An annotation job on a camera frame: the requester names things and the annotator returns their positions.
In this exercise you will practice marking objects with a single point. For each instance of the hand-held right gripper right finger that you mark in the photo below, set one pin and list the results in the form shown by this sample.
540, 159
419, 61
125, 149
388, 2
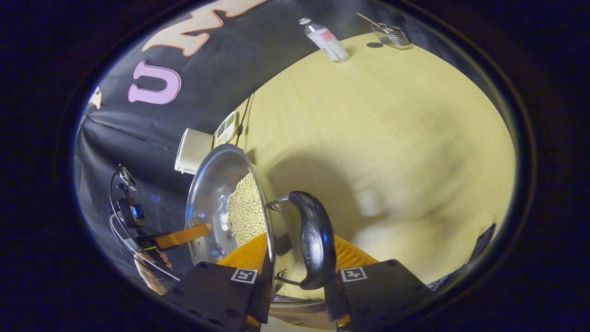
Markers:
382, 290

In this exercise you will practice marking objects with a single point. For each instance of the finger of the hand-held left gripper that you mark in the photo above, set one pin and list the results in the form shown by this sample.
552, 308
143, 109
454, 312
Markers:
184, 236

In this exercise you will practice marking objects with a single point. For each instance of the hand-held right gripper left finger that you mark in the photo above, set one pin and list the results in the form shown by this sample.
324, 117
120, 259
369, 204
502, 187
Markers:
212, 295

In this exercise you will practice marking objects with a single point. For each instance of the pile of yellow soybeans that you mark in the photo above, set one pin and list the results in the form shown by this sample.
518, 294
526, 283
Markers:
246, 212

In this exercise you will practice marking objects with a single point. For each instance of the white toaster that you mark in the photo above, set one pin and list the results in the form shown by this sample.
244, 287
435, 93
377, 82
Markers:
193, 150

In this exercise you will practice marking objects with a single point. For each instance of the white divided dish with beans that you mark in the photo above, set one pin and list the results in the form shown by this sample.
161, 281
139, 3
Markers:
227, 129

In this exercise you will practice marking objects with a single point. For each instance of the small clear plastic bottle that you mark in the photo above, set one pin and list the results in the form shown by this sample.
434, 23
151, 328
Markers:
327, 41

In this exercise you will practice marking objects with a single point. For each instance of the small black round disc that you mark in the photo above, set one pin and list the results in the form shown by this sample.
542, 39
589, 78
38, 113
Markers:
374, 44

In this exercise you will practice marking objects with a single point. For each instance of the brown wooden stick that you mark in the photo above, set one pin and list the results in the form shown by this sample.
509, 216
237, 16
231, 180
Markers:
368, 19

